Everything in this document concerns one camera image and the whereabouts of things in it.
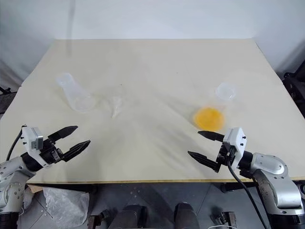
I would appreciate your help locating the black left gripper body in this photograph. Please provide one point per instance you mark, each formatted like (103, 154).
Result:
(51, 152)

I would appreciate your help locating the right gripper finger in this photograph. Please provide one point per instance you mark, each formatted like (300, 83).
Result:
(207, 162)
(213, 136)

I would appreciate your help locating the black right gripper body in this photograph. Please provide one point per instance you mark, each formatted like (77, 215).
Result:
(225, 155)

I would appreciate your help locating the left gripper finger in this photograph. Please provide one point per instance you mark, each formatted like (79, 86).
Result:
(63, 133)
(74, 150)

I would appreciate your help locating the large clear conical flask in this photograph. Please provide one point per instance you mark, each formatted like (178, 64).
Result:
(209, 118)

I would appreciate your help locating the small clear conical flask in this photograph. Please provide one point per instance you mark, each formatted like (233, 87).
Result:
(78, 97)

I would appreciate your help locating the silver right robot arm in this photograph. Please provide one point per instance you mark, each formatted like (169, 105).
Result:
(274, 171)

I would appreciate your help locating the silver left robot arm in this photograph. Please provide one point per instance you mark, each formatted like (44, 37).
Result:
(12, 167)

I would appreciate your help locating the black table leg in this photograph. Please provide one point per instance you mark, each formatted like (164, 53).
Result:
(228, 188)

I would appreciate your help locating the brown cardboard piece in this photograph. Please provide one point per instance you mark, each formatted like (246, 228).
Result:
(35, 188)

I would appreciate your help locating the crumpled clear plastic bag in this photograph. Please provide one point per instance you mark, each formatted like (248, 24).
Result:
(66, 205)

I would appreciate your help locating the dark rounded foot shape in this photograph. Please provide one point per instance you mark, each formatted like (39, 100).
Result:
(184, 214)

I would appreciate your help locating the rusty metal stand foot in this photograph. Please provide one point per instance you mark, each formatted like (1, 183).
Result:
(225, 218)
(102, 220)

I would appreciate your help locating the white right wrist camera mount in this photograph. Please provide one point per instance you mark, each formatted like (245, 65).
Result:
(236, 138)

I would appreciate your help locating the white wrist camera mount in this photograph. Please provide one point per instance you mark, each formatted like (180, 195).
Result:
(236, 138)
(29, 136)

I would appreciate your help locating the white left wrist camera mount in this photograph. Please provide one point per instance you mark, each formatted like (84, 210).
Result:
(29, 136)

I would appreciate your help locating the black metal frame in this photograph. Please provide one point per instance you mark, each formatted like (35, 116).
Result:
(8, 100)

